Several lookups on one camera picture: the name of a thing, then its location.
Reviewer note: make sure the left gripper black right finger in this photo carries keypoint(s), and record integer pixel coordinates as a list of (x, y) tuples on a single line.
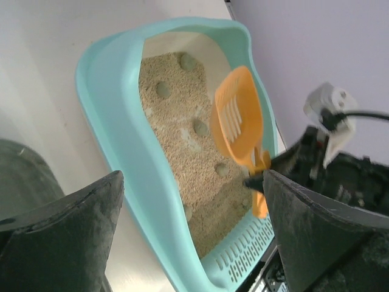
[(326, 245)]

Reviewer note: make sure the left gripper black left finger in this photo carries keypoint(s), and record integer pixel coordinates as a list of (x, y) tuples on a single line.
[(64, 245)]

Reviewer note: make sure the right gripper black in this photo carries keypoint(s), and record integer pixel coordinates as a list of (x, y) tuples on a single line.
[(357, 182)]

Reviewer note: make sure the orange litter scoop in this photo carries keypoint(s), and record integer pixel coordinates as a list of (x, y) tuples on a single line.
[(236, 122)]

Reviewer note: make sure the grey plastic bin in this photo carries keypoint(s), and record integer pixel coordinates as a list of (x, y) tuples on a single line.
[(27, 181)]

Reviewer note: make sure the teal litter box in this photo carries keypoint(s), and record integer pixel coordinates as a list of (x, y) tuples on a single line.
[(106, 79)]

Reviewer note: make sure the grey-green litter clump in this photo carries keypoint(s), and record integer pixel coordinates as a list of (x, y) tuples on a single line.
[(200, 128), (162, 90), (188, 211), (246, 203), (222, 169), (187, 62)]

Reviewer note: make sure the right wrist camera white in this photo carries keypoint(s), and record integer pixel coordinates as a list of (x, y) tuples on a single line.
[(325, 106)]

